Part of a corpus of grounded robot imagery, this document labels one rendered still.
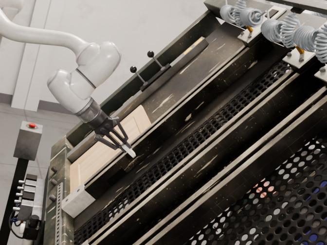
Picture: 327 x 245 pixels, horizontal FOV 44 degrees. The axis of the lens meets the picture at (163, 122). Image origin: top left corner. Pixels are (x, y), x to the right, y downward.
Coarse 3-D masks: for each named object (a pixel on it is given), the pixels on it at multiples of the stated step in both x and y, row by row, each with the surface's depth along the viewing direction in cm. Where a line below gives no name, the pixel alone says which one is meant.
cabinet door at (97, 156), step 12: (132, 120) 199; (144, 120) 189; (120, 132) 198; (132, 132) 188; (96, 144) 206; (84, 156) 206; (96, 156) 197; (108, 156) 188; (72, 168) 205; (84, 168) 196; (96, 168) 187; (72, 180) 194; (84, 180) 186
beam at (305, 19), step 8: (208, 0) 224; (216, 0) 215; (224, 0) 207; (232, 0) 199; (248, 0) 185; (208, 8) 228; (216, 8) 210; (256, 8) 173; (264, 8) 168; (216, 16) 225; (280, 16) 153; (304, 16) 141; (312, 16) 137; (296, 24) 140; (304, 24) 137; (312, 24) 133; (320, 24) 130
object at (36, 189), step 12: (48, 168) 219; (36, 180) 211; (48, 180) 205; (24, 192) 196; (36, 192) 204; (24, 204) 188; (36, 204) 195; (24, 216) 190; (36, 216) 178; (24, 228) 178; (36, 228) 177; (24, 240) 179; (36, 240) 184
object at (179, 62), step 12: (192, 48) 207; (180, 60) 207; (168, 72) 209; (156, 84) 210; (144, 96) 211; (120, 108) 214; (132, 108) 212; (120, 120) 213; (84, 144) 214; (72, 156) 215
